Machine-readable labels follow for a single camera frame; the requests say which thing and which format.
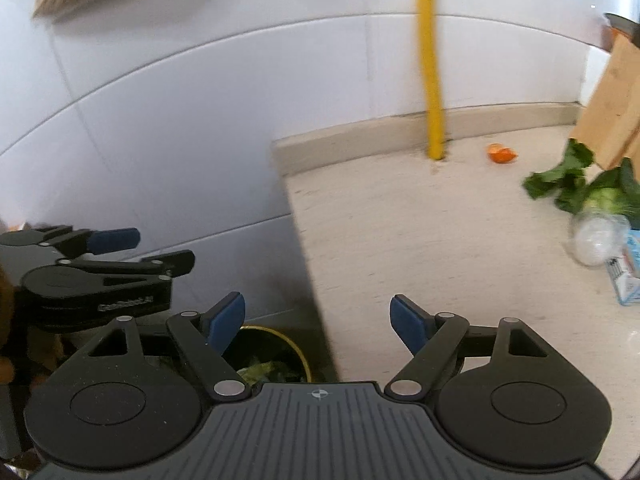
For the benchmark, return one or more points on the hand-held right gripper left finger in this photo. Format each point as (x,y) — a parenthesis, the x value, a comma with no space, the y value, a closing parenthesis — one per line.
(225,320)

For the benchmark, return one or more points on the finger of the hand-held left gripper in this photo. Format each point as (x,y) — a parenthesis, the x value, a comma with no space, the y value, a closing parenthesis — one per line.
(115,241)
(175,262)

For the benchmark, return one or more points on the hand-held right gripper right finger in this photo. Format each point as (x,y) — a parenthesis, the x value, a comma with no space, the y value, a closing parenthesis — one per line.
(410,322)

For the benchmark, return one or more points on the black trash bin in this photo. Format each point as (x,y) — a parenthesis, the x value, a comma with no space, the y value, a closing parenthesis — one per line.
(295,350)

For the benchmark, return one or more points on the person's left hand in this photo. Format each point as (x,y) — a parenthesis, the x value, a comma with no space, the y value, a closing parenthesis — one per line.
(6,320)

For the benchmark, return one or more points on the orange peel piece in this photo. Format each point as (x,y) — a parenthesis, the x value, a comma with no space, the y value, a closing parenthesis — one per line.
(501,154)

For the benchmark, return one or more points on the crumpled clear plastic bag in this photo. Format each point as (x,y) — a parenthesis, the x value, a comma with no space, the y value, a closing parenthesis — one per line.
(597,237)

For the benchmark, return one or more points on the dark green leafy vegetable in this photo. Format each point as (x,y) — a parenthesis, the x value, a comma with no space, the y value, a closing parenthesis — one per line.
(565,180)

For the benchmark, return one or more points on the red and blue drink carton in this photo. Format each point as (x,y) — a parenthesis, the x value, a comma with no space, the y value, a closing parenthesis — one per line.
(627,275)

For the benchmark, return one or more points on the yellow pipe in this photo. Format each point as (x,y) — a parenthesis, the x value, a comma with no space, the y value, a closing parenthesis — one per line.
(430,60)

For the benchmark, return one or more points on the wooden knife block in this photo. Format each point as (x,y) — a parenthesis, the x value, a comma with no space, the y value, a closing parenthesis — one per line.
(615,110)

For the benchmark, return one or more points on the dark rimmed bowl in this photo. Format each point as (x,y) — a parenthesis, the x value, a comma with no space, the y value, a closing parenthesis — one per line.
(622,25)

